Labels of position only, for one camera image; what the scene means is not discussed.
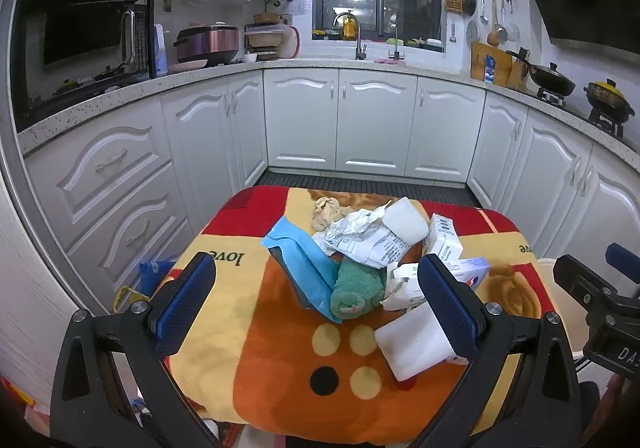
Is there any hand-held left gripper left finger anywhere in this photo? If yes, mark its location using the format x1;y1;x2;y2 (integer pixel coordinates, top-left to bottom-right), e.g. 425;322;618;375
50;252;221;448

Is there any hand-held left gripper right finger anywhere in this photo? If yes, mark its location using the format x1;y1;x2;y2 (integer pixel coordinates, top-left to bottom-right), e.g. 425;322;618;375
417;253;583;448

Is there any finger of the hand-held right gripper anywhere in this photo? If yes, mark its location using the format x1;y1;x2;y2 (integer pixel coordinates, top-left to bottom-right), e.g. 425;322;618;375
552;254;610;324
605;242;640;281

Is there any white green milk carton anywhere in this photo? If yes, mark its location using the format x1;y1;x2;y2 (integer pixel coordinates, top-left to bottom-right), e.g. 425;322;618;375
425;213;464;262

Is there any blue plastic packet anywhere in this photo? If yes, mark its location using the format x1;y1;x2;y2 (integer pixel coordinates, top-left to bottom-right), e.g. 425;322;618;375
260;215;347;324

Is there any brown paper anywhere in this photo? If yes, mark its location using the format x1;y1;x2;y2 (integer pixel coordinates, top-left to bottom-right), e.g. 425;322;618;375
311;197;352;232

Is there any white blue small box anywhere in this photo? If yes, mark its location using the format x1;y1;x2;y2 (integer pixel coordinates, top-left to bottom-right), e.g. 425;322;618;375
446;257;494;290

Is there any blue bag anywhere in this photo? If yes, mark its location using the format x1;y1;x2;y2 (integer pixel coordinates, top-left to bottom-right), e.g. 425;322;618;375
139;259;177;290

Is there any crumpled silver printed wrapper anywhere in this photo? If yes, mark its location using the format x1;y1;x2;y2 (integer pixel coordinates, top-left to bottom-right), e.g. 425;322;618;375
312;201;407;270

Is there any green rolled towel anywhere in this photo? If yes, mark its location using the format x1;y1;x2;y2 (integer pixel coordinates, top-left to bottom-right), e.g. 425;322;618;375
329;255;386;321

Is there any colourful printed blanket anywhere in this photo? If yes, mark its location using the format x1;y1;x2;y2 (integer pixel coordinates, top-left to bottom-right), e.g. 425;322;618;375
165;185;557;446

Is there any black gas stove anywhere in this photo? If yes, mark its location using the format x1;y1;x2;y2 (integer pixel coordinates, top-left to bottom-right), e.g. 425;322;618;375
536;87;627;140

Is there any black ribbed floor mat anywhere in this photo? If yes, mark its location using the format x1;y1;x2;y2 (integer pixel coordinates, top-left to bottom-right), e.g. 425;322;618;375
246;168;482;207

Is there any yellow black pot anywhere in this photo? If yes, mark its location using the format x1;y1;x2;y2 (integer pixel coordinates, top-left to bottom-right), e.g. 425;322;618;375
583;78;637;122

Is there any black wok with lid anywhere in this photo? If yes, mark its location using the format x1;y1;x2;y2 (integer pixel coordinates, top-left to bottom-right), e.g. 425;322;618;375
506;48;577;98

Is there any row of white cabinet doors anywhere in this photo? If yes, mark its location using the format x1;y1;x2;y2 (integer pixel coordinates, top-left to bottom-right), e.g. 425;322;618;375
24;66;640;294

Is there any knife block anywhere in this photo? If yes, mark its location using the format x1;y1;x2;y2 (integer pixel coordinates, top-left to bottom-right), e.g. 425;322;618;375
507;48;532;92

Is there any wooden cutting board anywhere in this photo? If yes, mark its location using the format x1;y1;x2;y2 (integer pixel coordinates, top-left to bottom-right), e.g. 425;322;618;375
471;41;514;85

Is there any blue white kettle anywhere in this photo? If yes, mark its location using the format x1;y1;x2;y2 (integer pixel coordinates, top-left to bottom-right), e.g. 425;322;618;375
153;23;170;77

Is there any maroon rice cooker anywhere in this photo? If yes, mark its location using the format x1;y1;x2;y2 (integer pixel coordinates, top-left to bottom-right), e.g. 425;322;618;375
173;23;241;67

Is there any dish rack with bowls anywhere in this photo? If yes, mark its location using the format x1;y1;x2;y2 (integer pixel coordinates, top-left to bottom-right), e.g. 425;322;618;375
244;12;302;62

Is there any steel kitchen faucet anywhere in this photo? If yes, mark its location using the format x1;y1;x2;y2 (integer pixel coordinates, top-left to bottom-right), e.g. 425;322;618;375
332;12;369;60

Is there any black microwave oven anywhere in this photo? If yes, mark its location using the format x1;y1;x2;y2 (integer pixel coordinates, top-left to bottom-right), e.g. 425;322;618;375
10;0;159;130

